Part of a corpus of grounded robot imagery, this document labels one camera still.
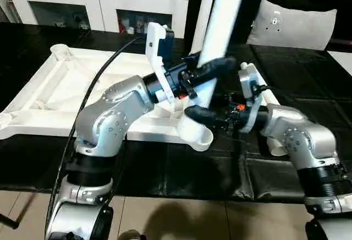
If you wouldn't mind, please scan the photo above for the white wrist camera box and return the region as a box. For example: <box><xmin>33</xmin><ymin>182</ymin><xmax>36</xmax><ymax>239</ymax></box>
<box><xmin>238</xmin><ymin>62</ymin><xmax>266</xmax><ymax>133</ymax></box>
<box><xmin>145</xmin><ymin>23</ymin><xmax>177</xmax><ymax>106</ymax></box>

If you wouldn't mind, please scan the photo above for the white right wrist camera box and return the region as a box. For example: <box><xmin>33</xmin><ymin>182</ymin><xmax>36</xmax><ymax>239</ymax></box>
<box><xmin>238</xmin><ymin>62</ymin><xmax>266</xmax><ymax>133</ymax></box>

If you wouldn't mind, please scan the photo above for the white plastic table top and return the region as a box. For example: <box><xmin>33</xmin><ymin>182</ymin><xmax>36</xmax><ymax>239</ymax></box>
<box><xmin>0</xmin><ymin>43</ymin><xmax>215</xmax><ymax>151</ymax></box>

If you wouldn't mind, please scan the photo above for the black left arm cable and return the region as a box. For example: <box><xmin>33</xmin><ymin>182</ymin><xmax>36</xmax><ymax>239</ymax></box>
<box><xmin>44</xmin><ymin>35</ymin><xmax>152</xmax><ymax>240</ymax></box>

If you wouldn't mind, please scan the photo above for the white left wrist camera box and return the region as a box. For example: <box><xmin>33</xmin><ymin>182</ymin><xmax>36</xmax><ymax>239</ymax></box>
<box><xmin>145</xmin><ymin>23</ymin><xmax>177</xmax><ymax>106</ymax></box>

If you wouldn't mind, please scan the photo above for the black stand leg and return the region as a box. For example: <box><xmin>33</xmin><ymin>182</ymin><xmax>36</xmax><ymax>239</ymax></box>
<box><xmin>0</xmin><ymin>212</ymin><xmax>18</xmax><ymax>231</ymax></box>

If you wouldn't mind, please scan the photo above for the grey pillow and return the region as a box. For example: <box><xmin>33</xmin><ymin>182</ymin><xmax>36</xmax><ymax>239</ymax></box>
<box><xmin>246</xmin><ymin>0</ymin><xmax>337</xmax><ymax>51</ymax></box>

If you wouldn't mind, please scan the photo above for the white cabinet with glass doors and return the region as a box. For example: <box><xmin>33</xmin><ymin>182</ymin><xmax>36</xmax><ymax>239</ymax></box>
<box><xmin>3</xmin><ymin>0</ymin><xmax>190</xmax><ymax>36</ymax></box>

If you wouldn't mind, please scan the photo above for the black work mat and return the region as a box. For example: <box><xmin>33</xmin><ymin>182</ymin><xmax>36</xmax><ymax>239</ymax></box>
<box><xmin>0</xmin><ymin>23</ymin><xmax>352</xmax><ymax>203</ymax></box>

